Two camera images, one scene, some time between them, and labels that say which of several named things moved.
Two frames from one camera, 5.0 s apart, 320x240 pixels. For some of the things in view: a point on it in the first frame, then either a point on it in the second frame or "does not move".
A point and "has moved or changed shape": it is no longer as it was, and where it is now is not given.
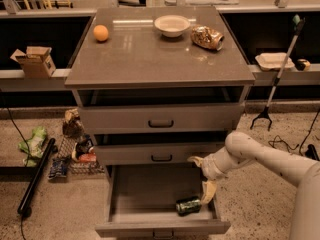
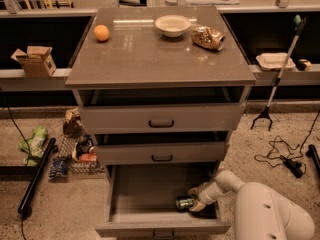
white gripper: (209, 169) -> (207, 196)
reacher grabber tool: (298, 23) does not move
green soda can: (188, 206) has moved or changed shape
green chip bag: (33, 146) does not move
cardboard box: (36, 62) does not move
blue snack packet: (59, 168) does not move
